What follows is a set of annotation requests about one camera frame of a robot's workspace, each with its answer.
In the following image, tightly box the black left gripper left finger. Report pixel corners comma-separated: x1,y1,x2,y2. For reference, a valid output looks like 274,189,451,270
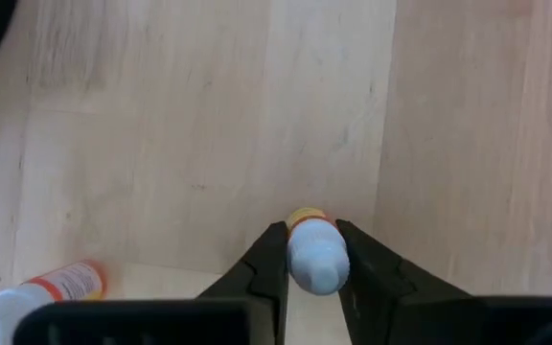
196,219,290,345

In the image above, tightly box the small yellow-label colouring bottle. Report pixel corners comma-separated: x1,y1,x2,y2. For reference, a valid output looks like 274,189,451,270
285,206,352,296

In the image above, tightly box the small orange-label colouring bottle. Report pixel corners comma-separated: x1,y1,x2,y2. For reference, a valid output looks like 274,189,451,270
0,259,108,345

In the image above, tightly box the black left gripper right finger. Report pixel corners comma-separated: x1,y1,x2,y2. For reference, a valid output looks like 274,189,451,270
335,218,473,345

